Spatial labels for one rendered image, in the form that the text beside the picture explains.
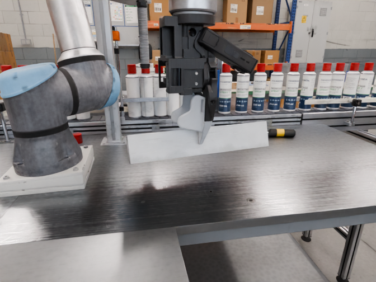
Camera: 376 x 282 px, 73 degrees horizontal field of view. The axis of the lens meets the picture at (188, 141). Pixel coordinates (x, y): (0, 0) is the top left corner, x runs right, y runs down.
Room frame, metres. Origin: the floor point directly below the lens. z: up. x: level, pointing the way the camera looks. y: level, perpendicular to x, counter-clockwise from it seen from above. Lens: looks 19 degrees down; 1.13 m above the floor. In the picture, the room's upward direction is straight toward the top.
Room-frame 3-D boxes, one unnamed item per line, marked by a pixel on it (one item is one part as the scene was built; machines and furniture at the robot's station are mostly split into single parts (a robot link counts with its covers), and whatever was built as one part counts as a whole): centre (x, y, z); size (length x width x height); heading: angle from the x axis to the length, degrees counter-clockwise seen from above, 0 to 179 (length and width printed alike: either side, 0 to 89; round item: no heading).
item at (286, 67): (2.74, -1.25, 0.91); 0.60 x 0.40 x 0.22; 106
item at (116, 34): (0.95, 0.26, 1.05); 0.10 x 0.04 x 0.33; 9
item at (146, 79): (1.02, 0.16, 0.98); 0.05 x 0.05 x 0.20
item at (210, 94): (0.43, -0.03, 1.06); 0.05 x 0.02 x 0.09; 19
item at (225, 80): (1.07, -0.16, 0.98); 0.05 x 0.05 x 0.20
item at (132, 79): (1.01, 0.21, 0.98); 0.05 x 0.05 x 0.20
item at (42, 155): (0.58, 0.34, 0.92); 0.15 x 0.15 x 0.10
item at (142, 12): (0.92, 0.15, 1.18); 0.04 x 0.04 x 0.21
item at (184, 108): (0.46, 0.00, 1.02); 0.06 x 0.03 x 0.09; 109
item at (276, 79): (1.11, -0.38, 0.98); 0.05 x 0.05 x 0.20
